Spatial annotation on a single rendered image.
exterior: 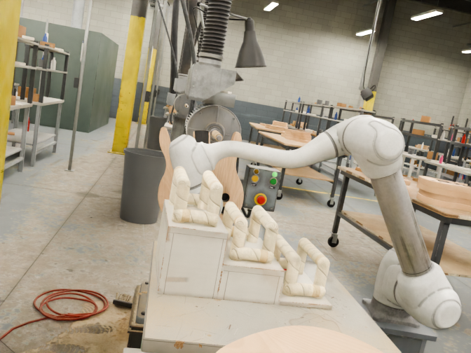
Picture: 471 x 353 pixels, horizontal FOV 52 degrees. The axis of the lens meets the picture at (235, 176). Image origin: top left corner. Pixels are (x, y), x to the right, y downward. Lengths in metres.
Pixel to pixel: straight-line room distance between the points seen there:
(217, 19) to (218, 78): 0.29
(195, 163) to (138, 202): 3.43
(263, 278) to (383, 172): 0.55
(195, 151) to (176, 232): 0.46
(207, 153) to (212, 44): 0.67
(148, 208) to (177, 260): 3.83
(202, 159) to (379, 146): 0.55
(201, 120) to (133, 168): 2.74
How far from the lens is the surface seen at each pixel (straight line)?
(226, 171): 1.95
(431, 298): 1.74
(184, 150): 1.54
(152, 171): 4.87
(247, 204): 2.29
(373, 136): 1.49
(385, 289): 1.94
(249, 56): 2.04
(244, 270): 1.20
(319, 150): 1.65
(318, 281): 1.31
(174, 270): 1.18
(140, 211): 4.98
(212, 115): 2.22
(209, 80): 1.93
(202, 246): 1.16
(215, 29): 2.10
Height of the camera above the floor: 1.42
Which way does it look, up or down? 9 degrees down
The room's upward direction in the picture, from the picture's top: 10 degrees clockwise
